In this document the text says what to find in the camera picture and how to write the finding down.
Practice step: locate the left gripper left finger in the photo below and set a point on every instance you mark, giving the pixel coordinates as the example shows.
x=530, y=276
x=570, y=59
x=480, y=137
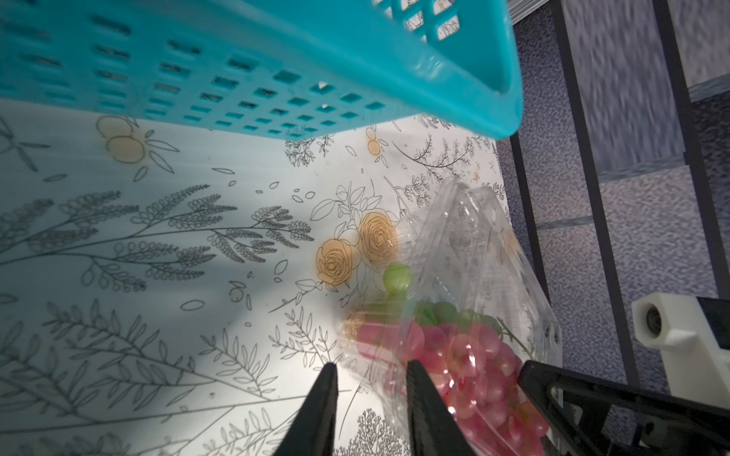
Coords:
x=312, y=432

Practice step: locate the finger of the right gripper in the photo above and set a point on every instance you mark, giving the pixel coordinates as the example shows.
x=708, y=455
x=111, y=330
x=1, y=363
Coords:
x=593, y=416

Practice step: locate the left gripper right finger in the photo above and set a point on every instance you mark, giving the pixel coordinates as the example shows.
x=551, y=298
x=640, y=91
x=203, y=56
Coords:
x=432, y=430

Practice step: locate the clear plastic container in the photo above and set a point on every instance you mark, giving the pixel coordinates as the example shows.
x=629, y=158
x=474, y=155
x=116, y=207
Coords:
x=459, y=296

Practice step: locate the green grape bunch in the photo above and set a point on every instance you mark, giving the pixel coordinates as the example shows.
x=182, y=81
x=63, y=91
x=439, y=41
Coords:
x=394, y=306

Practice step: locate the teal plastic basket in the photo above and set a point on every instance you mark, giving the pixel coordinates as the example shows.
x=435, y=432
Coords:
x=289, y=70

